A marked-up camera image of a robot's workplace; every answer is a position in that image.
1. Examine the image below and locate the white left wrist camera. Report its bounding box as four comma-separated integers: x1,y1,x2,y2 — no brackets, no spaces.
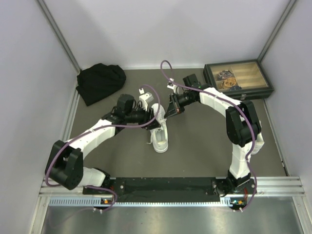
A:
139,88,154,111

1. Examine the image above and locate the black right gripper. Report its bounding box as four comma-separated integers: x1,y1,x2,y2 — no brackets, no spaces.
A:
164,91,196,119

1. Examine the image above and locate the black crumpled cloth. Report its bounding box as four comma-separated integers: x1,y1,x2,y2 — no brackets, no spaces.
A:
76,63,126,106

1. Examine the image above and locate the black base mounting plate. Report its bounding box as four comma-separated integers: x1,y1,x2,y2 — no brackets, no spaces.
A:
82,177,256,202

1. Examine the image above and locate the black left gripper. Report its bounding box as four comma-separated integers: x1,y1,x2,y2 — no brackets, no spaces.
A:
125,102,160,130

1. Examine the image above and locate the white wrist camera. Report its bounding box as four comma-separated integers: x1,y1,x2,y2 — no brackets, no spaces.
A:
167,78,179,94
139,88,154,111

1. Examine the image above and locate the black compartment box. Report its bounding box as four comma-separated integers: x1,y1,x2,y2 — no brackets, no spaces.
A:
203,59,274,100

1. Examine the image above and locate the white sneaker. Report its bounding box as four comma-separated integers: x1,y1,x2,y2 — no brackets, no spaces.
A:
149,103,169,153
252,131,265,155

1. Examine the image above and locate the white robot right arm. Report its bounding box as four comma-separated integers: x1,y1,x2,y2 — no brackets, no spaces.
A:
164,74,264,195

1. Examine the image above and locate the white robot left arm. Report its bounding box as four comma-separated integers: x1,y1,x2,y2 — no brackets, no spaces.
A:
45,93,160,194

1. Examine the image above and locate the white shoelace of shoe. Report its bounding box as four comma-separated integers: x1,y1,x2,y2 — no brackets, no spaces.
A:
149,115,168,148

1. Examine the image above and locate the grey slotted cable duct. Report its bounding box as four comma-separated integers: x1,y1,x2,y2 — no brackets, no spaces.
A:
49,197,233,207

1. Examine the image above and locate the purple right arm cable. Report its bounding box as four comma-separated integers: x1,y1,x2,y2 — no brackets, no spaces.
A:
160,60,258,212

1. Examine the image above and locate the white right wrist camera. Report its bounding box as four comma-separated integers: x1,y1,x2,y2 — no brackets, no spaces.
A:
167,78,179,94

